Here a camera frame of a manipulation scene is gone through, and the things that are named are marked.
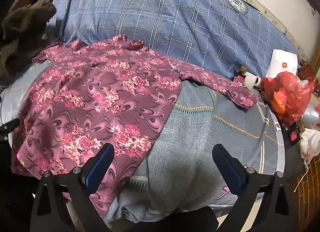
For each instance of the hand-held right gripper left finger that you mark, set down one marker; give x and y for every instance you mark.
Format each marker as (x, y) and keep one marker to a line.
(100, 167)

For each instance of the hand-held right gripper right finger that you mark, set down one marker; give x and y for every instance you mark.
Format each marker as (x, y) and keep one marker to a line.
(230, 169)

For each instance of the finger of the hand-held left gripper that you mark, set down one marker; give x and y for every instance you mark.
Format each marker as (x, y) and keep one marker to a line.
(8, 127)

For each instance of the pink floral shirt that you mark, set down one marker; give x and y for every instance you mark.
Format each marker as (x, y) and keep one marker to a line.
(100, 97)

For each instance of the grey bed sheet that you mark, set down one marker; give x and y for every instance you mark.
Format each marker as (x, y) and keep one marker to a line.
(195, 134)

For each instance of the black tag with red label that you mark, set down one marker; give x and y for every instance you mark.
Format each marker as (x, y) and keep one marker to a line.
(293, 134)

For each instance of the white plastic bag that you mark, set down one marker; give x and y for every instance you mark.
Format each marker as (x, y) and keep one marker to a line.
(311, 142)

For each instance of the red plastic bag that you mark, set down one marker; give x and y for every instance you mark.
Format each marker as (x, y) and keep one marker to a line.
(287, 97)

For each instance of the white plastic bottle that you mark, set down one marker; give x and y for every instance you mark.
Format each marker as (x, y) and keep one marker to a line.
(252, 79)

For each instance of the brown fleece cloth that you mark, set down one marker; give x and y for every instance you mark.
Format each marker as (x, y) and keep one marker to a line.
(22, 29)

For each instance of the clear plastic bag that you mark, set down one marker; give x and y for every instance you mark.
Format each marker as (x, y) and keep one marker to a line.
(312, 114)

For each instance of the white Xiaomi box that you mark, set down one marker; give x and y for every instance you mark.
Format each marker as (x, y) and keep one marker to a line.
(282, 62)

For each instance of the blue plaid quilt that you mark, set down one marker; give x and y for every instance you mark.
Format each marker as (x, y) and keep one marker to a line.
(162, 22)

